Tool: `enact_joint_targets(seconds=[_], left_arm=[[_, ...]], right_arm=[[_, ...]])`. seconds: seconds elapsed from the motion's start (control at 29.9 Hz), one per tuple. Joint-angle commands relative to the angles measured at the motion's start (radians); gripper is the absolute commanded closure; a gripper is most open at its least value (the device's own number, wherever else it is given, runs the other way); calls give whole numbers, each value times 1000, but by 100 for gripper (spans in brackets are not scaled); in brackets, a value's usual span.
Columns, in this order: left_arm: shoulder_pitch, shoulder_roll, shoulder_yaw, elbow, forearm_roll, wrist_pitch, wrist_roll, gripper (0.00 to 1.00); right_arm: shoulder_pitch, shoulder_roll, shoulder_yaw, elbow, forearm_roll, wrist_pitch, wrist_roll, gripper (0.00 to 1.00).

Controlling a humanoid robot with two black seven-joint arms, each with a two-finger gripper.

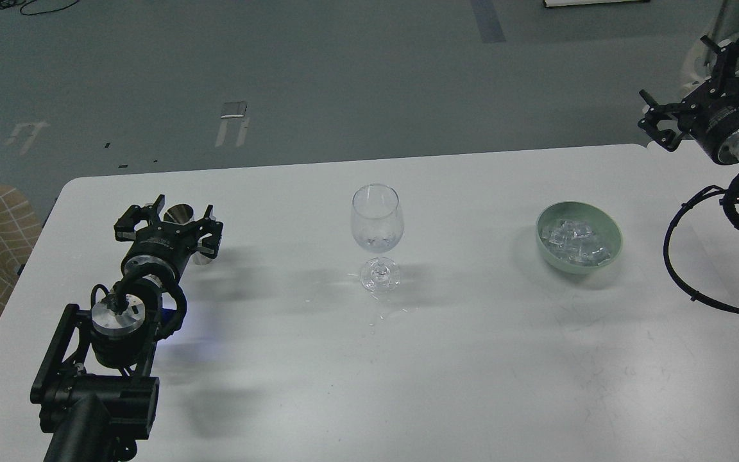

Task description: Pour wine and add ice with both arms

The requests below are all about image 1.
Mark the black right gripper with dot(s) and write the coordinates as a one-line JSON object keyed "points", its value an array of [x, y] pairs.
{"points": [[709, 114]]}

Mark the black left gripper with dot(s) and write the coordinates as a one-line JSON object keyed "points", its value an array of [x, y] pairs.
{"points": [[166, 244]]}

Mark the steel double jigger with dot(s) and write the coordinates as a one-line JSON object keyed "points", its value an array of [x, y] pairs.
{"points": [[183, 214]]}

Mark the clear ice cubes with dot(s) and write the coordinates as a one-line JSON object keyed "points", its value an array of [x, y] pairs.
{"points": [[575, 242]]}

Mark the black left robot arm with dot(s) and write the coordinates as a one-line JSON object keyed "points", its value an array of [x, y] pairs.
{"points": [[95, 388]]}

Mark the clear wine glass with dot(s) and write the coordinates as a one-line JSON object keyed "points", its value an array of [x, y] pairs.
{"points": [[377, 226]]}

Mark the green bowl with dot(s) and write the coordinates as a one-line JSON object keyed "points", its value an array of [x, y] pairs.
{"points": [[600, 221]]}

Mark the white board on floor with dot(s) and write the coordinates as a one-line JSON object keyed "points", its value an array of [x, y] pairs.
{"points": [[578, 3]]}

